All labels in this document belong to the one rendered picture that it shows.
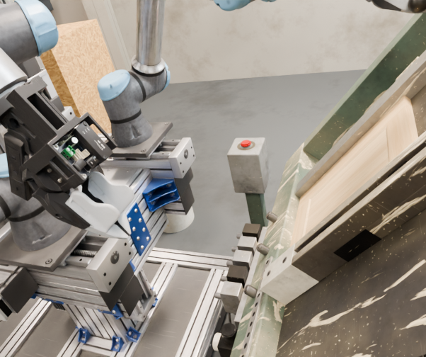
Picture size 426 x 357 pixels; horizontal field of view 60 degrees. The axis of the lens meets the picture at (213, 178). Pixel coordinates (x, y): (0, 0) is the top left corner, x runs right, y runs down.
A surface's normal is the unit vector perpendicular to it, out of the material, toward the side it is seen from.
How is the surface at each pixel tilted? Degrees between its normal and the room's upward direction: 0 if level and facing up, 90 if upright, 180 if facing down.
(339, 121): 90
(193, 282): 0
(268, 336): 39
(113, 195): 85
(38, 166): 90
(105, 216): 93
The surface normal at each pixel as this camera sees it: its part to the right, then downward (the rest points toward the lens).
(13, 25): 0.68, -0.16
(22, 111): -0.33, 0.59
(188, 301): -0.20, -0.80
